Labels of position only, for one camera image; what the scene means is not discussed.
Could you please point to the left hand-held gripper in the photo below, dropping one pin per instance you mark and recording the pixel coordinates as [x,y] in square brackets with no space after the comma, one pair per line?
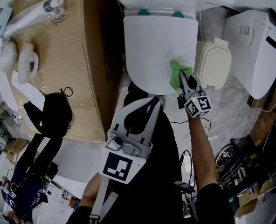
[119,164]

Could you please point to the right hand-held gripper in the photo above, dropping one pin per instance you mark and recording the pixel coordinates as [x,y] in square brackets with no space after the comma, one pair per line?
[198,105]

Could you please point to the green cleaning cloth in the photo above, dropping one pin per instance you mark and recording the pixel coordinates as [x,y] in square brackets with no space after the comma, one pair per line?
[175,78]

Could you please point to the white toilet lid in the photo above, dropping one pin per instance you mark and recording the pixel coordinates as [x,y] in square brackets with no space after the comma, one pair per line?
[152,55]

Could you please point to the person's left forearm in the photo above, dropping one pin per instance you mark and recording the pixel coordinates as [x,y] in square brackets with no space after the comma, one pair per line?
[91,190]

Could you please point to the person's right forearm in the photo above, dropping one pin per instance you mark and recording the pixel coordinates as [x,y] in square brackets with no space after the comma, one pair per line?
[202,153]

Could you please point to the white smart toilet black panel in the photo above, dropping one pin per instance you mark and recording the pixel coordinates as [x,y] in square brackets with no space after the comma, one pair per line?
[252,55]

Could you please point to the person's black clothing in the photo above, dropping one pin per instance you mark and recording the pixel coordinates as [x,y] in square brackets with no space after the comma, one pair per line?
[156,171]

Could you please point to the teal hinge cap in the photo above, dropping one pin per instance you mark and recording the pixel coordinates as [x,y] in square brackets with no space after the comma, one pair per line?
[177,14]
[143,12]

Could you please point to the large cardboard box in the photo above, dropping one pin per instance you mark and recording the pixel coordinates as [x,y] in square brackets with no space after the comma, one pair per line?
[82,66]

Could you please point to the brown wooden planks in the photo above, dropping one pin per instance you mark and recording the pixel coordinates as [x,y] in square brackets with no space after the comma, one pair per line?
[268,115]

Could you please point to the black cloth bag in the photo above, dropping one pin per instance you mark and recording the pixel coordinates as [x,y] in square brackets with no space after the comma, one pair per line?
[51,115]

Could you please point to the white paper sheet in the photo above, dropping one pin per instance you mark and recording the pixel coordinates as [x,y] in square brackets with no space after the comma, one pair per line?
[30,92]

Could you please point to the small cardboard box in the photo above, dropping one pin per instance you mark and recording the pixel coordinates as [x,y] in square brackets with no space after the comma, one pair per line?
[15,149]

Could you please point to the foam-wrapped white seat part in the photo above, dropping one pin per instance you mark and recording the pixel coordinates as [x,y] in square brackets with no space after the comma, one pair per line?
[26,62]

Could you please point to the oval white foam bundle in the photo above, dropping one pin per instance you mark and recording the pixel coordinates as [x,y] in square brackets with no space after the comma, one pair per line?
[7,56]

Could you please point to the plastic-wrapped white pipe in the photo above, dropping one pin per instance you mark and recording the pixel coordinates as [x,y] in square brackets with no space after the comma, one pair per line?
[30,17]

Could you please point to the pale green plastic packet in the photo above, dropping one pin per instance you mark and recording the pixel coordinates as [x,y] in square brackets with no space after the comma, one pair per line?
[2,20]

